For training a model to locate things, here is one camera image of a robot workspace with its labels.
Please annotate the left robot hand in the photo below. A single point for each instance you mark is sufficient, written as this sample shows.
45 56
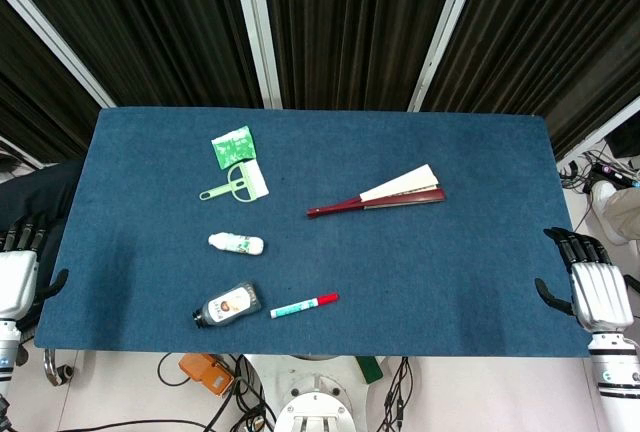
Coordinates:
17 277

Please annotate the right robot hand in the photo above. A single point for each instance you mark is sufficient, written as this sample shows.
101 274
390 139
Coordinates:
597 287

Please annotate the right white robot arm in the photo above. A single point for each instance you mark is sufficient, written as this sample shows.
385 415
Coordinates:
616 382

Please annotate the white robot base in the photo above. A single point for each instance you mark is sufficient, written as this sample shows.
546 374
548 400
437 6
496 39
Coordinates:
315 397

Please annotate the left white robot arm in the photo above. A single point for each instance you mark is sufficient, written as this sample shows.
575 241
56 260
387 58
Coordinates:
7 352

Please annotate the dark grey squeeze bottle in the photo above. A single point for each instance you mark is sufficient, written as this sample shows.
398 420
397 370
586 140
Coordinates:
227 304

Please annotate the white plastic bottle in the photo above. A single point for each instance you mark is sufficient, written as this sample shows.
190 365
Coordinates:
236 243

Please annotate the red folding hand fan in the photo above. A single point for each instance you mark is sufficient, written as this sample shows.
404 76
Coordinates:
390 194

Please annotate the black cloth bundle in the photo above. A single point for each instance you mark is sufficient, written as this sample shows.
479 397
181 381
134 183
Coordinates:
35 202

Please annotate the beige cloth bundle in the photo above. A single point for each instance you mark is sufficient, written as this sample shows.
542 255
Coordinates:
620 212

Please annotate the black power strip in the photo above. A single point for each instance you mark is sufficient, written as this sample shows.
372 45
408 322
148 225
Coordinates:
612 174

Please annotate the orange box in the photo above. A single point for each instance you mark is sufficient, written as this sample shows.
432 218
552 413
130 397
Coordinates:
206 374

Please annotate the green snack packet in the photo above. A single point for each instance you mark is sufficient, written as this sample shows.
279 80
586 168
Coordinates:
233 148

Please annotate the blue table cloth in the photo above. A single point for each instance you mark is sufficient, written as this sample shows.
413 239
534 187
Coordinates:
320 252

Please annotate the red capped marker pen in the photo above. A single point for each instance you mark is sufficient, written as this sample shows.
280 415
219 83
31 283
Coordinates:
305 305

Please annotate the metal caster bracket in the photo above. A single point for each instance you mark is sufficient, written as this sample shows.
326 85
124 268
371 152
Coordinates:
55 369

